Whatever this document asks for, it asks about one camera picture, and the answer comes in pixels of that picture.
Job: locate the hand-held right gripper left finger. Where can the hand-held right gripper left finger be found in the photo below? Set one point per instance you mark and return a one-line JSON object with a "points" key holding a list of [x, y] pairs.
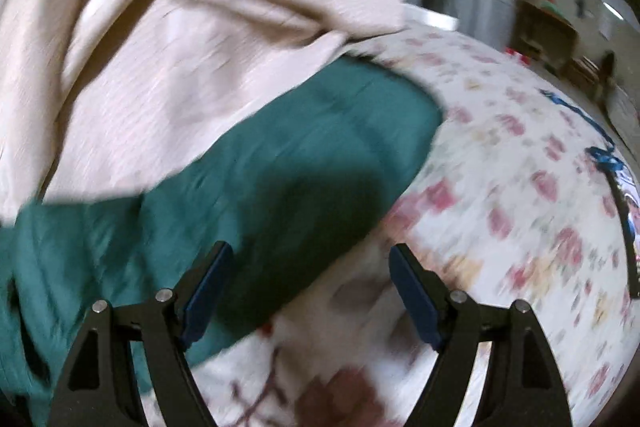
{"points": [[205, 297]]}

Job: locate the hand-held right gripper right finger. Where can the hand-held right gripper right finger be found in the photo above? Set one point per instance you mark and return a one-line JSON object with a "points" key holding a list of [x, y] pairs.
{"points": [[412, 297]]}

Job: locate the green puffer jacket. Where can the green puffer jacket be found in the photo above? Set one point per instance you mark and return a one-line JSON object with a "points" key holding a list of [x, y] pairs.
{"points": [[300, 157]]}

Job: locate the floral blanket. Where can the floral blanket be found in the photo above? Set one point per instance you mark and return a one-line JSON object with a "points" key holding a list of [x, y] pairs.
{"points": [[500, 207]]}

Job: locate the dark-edged printed item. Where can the dark-edged printed item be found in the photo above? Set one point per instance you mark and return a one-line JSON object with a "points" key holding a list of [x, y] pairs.
{"points": [[631, 217]]}

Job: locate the beige patterned cloth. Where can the beige patterned cloth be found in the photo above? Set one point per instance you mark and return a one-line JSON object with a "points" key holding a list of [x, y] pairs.
{"points": [[175, 32]]}

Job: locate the brown shelf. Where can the brown shelf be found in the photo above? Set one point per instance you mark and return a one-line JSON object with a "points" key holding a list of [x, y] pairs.
{"points": [[542, 32]]}

